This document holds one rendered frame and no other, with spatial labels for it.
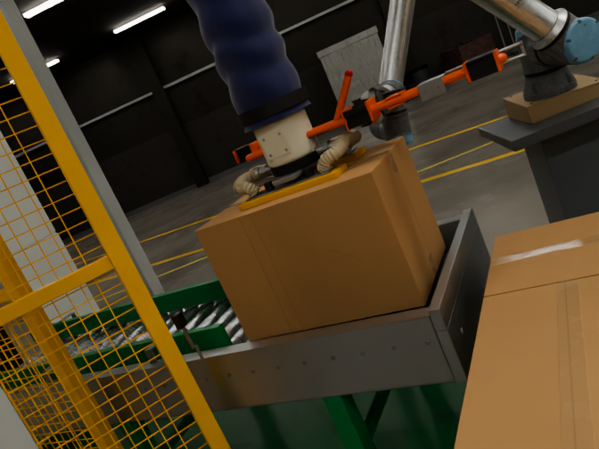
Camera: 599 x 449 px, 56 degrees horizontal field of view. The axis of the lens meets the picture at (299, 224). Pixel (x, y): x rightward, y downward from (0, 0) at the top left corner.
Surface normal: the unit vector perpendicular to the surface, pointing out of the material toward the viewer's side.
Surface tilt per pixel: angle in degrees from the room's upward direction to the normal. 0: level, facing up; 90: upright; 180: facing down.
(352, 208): 90
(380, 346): 90
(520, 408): 0
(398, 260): 90
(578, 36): 98
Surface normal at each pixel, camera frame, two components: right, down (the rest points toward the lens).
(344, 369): -0.37, 0.37
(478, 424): -0.40, -0.89
